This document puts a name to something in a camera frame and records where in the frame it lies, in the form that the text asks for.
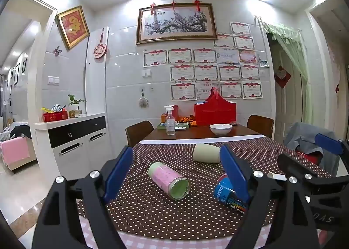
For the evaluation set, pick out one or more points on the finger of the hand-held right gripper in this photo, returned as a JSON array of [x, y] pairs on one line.
[[293, 166], [328, 142]]

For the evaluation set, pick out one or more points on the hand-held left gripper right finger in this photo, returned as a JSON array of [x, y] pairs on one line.
[[235, 174]]

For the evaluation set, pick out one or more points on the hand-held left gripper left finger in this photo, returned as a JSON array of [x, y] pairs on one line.
[[120, 172]]

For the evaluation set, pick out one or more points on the pink and green cup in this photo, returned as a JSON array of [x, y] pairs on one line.
[[169, 181]]

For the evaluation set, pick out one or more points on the pale green cup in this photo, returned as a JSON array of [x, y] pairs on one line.
[[207, 153]]

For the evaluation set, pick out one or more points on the small white tube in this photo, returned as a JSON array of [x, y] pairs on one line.
[[275, 176]]

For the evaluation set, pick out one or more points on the blue printed can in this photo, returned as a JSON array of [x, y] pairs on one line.
[[222, 193]]

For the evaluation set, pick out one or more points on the grey jacket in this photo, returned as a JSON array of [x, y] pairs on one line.
[[302, 137]]

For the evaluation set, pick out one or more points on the brown chair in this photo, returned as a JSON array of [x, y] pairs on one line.
[[139, 132], [260, 126]]

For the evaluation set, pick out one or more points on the white bowl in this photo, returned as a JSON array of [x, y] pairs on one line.
[[220, 129]]

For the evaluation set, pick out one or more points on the white door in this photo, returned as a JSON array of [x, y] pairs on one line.
[[286, 107]]

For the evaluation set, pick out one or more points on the white and black cabinet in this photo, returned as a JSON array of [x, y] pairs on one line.
[[71, 142]]

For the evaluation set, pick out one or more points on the brown polka dot tablecloth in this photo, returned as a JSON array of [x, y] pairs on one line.
[[163, 216]]

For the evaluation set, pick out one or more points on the red gift bag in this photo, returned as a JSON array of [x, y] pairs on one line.
[[215, 112]]

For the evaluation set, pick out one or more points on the clear spray bottle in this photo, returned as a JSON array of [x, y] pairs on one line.
[[170, 123]]

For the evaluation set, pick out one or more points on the green tray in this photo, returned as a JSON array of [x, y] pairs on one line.
[[180, 128]]

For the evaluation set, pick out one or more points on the orange snack packets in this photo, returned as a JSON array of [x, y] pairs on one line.
[[186, 120]]

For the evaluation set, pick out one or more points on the hanging round brush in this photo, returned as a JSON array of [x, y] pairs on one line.
[[143, 101]]

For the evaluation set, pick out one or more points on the red diamond door decoration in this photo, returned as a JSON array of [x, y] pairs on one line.
[[283, 77]]

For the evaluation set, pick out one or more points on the potted green plant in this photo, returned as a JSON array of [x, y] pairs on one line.
[[75, 104]]

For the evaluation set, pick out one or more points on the red box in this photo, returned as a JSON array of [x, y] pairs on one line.
[[174, 111]]

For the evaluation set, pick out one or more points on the red basket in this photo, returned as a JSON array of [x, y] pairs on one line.
[[56, 116]]

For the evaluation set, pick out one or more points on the green lace curtain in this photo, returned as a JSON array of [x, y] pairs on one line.
[[293, 44]]

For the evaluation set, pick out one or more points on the pink blanket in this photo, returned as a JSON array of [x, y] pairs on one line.
[[13, 151]]

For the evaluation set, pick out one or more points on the sofa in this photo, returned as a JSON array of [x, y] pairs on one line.
[[19, 132]]

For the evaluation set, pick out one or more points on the framed red picture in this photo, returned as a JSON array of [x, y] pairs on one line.
[[72, 27]]

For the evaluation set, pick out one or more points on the framed blossom painting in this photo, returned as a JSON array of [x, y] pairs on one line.
[[177, 24]]

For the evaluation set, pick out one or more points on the small wall photo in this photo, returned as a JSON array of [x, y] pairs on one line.
[[263, 63]]

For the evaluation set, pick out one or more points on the white wall socket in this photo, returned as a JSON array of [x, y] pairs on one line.
[[146, 72]]

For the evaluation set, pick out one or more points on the wall of certificates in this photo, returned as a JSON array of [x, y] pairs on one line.
[[207, 73]]

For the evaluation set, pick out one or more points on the white light switch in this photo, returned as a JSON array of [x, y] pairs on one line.
[[53, 80]]

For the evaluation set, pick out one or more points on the round red wall ornament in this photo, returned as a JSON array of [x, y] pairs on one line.
[[99, 48]]

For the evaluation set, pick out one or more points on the butterfly wall decoration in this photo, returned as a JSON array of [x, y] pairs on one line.
[[57, 50]]

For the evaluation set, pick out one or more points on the black framed wall picture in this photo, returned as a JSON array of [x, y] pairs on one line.
[[17, 74]]

